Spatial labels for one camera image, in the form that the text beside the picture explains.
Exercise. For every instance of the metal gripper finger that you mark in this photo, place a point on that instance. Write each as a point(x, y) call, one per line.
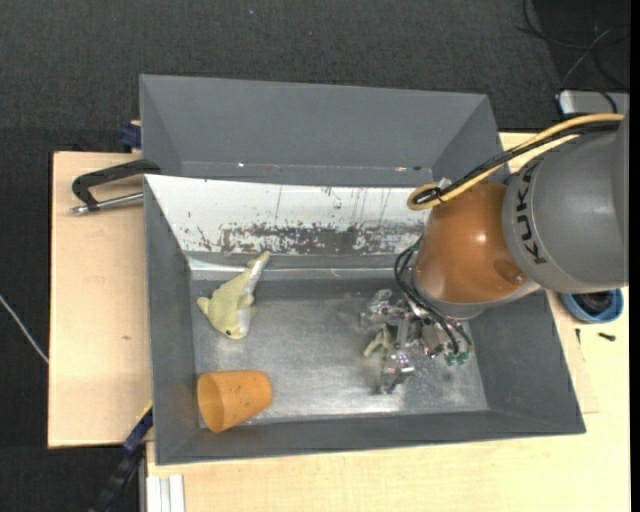
point(381, 310)
point(396, 371)

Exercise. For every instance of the pale green toy animal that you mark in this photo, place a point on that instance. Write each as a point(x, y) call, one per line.
point(380, 342)

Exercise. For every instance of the grey metal bin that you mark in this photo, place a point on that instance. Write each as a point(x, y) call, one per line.
point(310, 345)

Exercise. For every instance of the yellow-green toy shark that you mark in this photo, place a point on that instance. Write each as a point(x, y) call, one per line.
point(235, 304)

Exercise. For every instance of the orange plastic cup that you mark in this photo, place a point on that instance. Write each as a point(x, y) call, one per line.
point(235, 397)

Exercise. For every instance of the blue tape roll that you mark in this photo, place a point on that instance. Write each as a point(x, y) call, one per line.
point(595, 306)

